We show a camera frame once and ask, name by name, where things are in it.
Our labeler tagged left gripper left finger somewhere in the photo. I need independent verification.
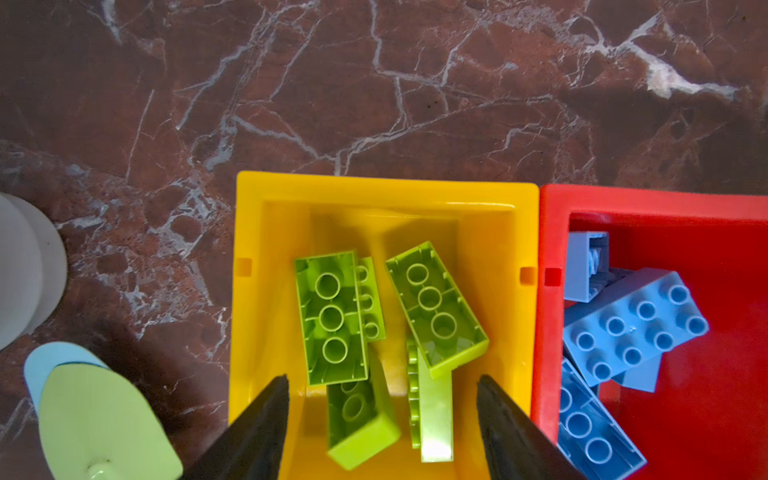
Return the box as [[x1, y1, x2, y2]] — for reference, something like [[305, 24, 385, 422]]
[[182, 375, 290, 479]]

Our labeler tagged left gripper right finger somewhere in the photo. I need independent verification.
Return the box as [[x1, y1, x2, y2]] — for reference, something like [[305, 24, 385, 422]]
[[476, 375, 584, 479]]

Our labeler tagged blue brick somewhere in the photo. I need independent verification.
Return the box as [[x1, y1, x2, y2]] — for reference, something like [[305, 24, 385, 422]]
[[557, 359, 647, 480], [612, 355, 663, 393], [563, 268, 709, 387], [564, 231, 611, 303]]

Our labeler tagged green brick toothed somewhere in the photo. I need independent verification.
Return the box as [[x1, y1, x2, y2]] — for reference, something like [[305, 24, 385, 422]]
[[406, 333, 454, 463]]

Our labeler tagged green brick diagonal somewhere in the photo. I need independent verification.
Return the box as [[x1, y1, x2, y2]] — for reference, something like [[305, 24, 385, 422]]
[[385, 241, 490, 379]]

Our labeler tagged green brick wide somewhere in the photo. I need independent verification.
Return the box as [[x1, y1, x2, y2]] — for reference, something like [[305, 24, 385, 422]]
[[294, 251, 369, 387]]

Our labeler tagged green brick small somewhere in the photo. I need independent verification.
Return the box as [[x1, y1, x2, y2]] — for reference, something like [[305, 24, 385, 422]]
[[357, 257, 386, 342]]

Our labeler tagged red bin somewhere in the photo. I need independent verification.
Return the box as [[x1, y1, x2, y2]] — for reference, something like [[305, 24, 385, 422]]
[[531, 184, 767, 479]]

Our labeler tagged left yellow bin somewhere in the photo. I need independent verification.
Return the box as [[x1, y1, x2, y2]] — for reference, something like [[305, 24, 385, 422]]
[[229, 172, 539, 479]]

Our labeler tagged light blue garden trowel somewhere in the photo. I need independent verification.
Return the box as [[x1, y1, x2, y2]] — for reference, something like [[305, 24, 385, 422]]
[[23, 341, 110, 415]]

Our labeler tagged potted plant white pot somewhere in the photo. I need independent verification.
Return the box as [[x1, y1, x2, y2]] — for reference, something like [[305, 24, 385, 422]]
[[1, 193, 67, 348]]

